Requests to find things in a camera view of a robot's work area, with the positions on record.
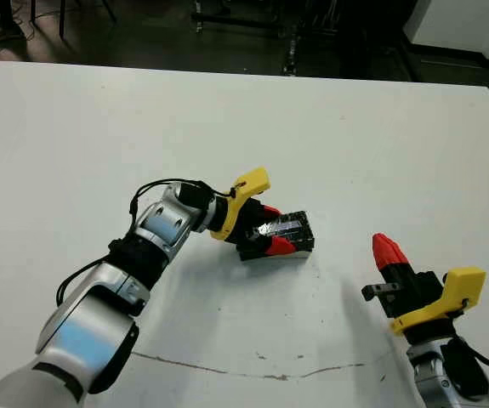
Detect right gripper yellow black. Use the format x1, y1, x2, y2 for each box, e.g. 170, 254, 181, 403
361, 232, 487, 342

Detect black chair legs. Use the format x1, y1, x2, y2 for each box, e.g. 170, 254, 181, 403
26, 0, 118, 40

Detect person's shoe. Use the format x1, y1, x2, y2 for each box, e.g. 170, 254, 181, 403
0, 25, 26, 42

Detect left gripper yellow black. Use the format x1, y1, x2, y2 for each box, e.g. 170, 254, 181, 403
208, 167, 298, 257

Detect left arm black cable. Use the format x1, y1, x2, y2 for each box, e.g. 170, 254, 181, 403
55, 178, 246, 308

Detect person's dark trouser leg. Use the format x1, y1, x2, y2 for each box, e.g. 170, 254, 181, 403
0, 0, 16, 31

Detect white cabinet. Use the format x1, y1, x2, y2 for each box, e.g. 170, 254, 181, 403
402, 0, 489, 68

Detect camera box base white inside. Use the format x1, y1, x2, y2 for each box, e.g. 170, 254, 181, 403
239, 247, 314, 263

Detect black box lid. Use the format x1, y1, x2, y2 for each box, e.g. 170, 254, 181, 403
254, 209, 316, 255

